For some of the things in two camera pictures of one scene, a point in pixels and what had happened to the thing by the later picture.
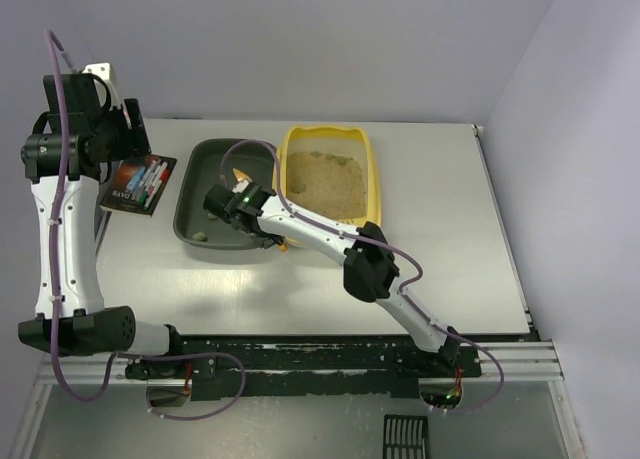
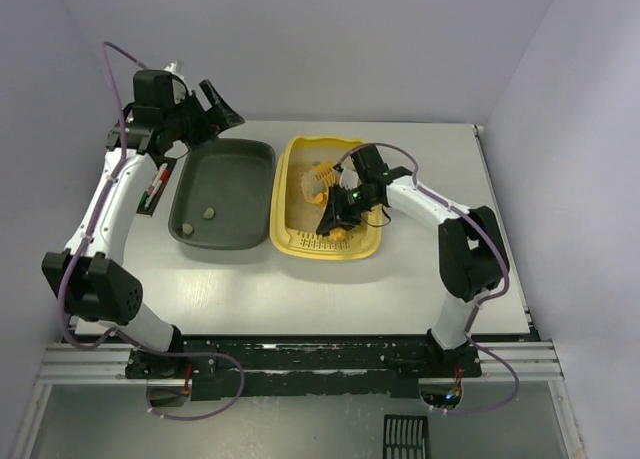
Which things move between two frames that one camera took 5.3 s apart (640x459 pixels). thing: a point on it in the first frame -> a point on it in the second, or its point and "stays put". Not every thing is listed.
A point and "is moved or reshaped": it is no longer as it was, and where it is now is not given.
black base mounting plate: [306, 367] stays put
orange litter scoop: [241, 185] -> [315, 186]
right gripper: [259, 234] -> [338, 211]
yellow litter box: [351, 142] is moved or reshaped
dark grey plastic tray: [213, 161] stays put
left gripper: [133, 127] -> [201, 114]
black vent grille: [405, 436] stays put
